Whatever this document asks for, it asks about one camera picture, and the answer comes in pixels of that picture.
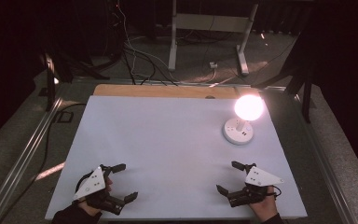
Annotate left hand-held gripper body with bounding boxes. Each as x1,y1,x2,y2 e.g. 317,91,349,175
72,163,127,217

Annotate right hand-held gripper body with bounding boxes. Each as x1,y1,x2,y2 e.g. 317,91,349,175
227,162,284,208

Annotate person's right hand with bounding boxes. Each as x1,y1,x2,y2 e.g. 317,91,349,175
247,185,280,223

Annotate white globe table lamp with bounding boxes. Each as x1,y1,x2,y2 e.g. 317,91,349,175
222,93,266,147

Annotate white table mat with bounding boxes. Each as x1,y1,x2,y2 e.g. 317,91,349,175
44,94,309,221

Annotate black metal stand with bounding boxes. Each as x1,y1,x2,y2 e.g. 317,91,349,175
251,31,314,124

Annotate black floor cable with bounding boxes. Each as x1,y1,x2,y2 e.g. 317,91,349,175
0,102,88,224

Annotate aluminium floor rail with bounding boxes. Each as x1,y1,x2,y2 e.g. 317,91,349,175
293,92,358,224
0,95,64,224

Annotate black square floor frame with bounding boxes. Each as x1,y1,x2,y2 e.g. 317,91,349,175
55,110,75,124

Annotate bundle of black cables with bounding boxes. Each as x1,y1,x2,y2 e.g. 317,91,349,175
105,0,179,87

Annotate white floor cable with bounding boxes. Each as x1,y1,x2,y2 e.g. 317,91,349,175
117,0,181,82

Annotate white metal desk frame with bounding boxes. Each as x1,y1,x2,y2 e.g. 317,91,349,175
167,0,260,77

